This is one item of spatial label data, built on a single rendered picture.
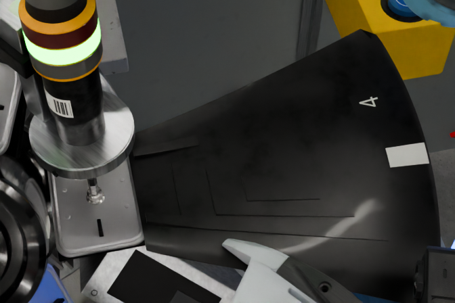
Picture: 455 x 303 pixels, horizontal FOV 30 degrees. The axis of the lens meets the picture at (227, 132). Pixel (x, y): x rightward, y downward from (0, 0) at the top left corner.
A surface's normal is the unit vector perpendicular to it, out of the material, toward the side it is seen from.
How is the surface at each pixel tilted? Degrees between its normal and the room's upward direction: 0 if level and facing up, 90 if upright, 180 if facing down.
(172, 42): 90
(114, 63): 90
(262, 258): 21
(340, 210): 16
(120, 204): 0
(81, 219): 0
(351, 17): 90
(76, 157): 0
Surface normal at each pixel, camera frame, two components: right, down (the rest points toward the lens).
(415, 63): 0.22, 0.78
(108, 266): 0.18, 0.21
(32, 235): -0.07, 0.27
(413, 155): 0.12, -0.33
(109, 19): 0.01, -0.60
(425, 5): -0.60, 0.66
